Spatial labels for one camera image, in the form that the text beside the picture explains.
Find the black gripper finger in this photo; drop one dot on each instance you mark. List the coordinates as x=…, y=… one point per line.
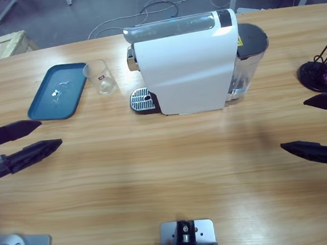
x=325, y=101
x=315, y=152

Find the clear drinking glass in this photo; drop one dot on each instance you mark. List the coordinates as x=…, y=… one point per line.
x=102, y=79

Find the silver coffee machine lever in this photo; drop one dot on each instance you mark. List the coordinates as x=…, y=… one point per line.
x=169, y=27

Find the white capsule coffee machine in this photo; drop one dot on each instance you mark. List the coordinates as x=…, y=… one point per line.
x=187, y=68

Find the black capsule holder with rods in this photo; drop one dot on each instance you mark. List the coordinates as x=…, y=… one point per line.
x=317, y=77

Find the teal plastic tray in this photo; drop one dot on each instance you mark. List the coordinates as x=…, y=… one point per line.
x=58, y=94

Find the clear water tank black lid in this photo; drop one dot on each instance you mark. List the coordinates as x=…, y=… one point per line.
x=249, y=52

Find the light wooden crate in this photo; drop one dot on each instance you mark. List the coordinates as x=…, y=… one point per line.
x=5, y=44

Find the silver drip tray grate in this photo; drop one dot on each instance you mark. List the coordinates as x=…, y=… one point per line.
x=141, y=97

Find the grey mount with dark post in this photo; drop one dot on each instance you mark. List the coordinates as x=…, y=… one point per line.
x=187, y=235

